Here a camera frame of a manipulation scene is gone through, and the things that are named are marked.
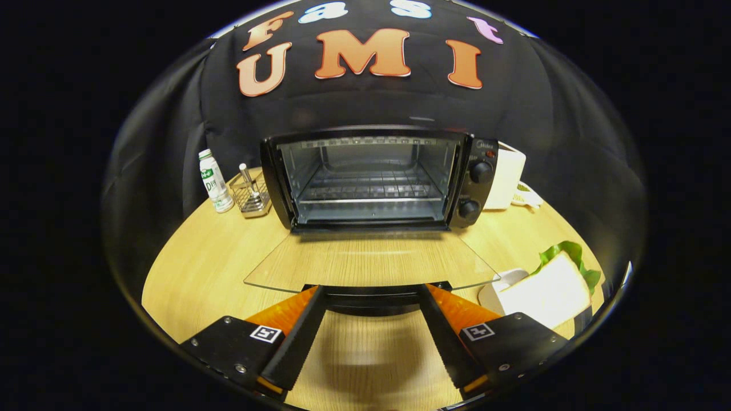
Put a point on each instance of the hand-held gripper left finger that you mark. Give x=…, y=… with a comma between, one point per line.
x=302, y=337

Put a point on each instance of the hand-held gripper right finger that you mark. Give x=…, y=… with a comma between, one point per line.
x=445, y=337

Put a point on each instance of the lettuce sandwich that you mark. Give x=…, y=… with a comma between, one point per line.
x=548, y=294

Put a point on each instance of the black toaster oven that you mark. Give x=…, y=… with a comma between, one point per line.
x=480, y=191

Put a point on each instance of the white pop-up toaster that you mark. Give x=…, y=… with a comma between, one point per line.
x=505, y=177

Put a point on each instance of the white plate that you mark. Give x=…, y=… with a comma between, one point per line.
x=505, y=279

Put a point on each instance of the white dish of beans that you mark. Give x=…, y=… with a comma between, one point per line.
x=528, y=197

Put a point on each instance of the metal utensil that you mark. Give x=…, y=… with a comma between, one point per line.
x=246, y=174

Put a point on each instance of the white green label bottle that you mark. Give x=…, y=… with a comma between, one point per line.
x=215, y=181

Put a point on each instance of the black backdrop cloth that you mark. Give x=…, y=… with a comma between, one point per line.
x=371, y=103

